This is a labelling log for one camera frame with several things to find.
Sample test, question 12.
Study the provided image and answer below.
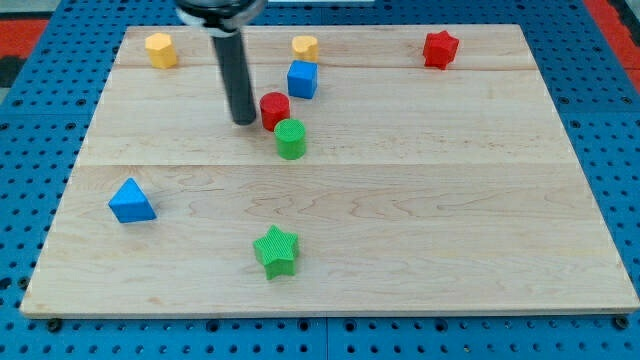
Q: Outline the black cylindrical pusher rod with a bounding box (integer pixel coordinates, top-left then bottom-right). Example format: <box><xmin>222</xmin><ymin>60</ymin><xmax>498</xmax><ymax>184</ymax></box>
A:
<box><xmin>212</xmin><ymin>31</ymin><xmax>257</xmax><ymax>126</ymax></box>

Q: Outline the green cylinder block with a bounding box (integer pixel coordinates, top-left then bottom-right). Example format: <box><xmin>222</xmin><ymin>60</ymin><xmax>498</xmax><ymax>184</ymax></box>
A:
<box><xmin>274</xmin><ymin>118</ymin><xmax>306</xmax><ymax>160</ymax></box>

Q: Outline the light wooden board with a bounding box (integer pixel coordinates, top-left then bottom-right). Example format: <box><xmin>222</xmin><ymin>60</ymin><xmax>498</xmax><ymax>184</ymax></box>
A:
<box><xmin>21</xmin><ymin>24</ymin><xmax>639</xmax><ymax>319</ymax></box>

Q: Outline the blue triangle block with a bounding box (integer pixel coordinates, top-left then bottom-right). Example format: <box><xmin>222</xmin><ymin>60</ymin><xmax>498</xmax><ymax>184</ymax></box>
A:
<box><xmin>108</xmin><ymin>178</ymin><xmax>156</xmax><ymax>223</ymax></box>

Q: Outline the yellow heart block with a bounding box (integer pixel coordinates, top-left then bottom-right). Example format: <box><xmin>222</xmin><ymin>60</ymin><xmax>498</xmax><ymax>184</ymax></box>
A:
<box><xmin>291</xmin><ymin>35</ymin><xmax>319</xmax><ymax>63</ymax></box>

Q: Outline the green star block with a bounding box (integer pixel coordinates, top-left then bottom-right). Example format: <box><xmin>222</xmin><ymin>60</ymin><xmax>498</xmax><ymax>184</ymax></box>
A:
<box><xmin>253</xmin><ymin>225</ymin><xmax>299</xmax><ymax>280</ymax></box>

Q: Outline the yellow hexagon block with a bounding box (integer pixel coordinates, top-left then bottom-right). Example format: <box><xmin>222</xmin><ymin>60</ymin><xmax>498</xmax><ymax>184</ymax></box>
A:
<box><xmin>145</xmin><ymin>33</ymin><xmax>178</xmax><ymax>69</ymax></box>

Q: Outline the red star block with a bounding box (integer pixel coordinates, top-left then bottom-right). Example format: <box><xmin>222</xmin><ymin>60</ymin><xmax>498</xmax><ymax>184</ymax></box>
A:
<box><xmin>423</xmin><ymin>30</ymin><xmax>460</xmax><ymax>70</ymax></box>

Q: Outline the blue cube block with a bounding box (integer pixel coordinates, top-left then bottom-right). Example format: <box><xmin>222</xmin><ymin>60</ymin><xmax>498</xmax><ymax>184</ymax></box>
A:
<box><xmin>287</xmin><ymin>60</ymin><xmax>318</xmax><ymax>99</ymax></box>

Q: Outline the red cylinder block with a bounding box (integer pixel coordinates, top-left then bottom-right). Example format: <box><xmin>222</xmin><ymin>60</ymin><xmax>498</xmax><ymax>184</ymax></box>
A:
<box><xmin>259</xmin><ymin>92</ymin><xmax>290</xmax><ymax>132</ymax></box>

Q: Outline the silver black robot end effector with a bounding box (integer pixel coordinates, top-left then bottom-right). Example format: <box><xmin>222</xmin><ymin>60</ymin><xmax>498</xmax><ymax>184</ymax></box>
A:
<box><xmin>174</xmin><ymin>0</ymin><xmax>267</xmax><ymax>36</ymax></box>

